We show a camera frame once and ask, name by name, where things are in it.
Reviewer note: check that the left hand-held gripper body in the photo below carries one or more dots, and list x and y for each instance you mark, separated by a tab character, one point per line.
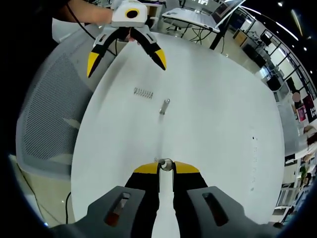
128	19

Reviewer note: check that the white office desk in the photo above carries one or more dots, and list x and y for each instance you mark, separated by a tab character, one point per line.
188	16

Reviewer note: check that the open white laptop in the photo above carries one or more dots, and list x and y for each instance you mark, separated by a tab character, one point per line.
224	11

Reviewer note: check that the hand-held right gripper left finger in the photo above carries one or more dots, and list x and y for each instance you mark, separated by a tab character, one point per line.
138	198

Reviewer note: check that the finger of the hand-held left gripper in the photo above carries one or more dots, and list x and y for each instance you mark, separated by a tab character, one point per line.
152	47
99	49

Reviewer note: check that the small metal spring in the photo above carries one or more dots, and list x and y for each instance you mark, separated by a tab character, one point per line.
143	93

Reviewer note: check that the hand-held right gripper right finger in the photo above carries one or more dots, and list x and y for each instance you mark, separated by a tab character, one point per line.
190	196

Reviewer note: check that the person's left forearm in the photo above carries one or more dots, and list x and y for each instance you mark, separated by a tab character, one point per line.
91	12

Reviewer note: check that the grey mesh office chair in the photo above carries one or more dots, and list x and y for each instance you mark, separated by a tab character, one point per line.
49	111

